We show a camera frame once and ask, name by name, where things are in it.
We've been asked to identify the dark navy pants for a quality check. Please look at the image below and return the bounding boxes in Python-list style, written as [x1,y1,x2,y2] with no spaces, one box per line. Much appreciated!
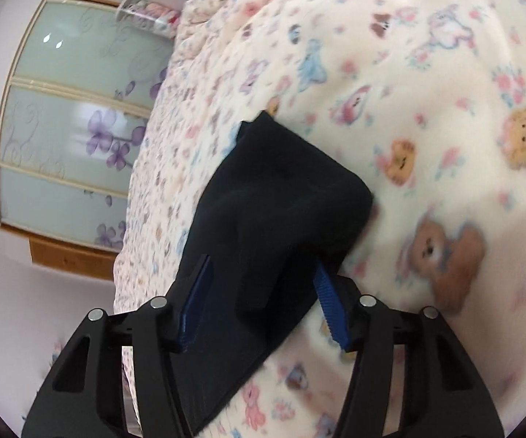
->
[165,110,374,436]

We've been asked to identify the frosted glass wardrobe door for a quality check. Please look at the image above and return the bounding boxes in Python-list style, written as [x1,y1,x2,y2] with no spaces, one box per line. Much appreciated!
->
[0,0,177,281]

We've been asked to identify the small floral print bedsheet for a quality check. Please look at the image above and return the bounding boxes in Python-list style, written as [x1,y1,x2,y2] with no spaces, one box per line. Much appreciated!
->
[112,0,291,438]

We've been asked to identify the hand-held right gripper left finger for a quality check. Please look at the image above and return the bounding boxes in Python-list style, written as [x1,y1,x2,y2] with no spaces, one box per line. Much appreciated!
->
[21,254,212,438]

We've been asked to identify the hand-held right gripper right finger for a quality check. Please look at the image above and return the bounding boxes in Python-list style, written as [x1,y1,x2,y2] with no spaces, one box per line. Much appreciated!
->
[313,262,505,438]

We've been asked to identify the clear plastic bag with items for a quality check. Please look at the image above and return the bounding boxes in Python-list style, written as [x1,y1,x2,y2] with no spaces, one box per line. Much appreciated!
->
[116,0,182,38]

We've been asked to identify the bear print fleece blanket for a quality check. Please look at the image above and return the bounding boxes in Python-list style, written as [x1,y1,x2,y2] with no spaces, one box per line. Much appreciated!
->
[153,0,526,438]

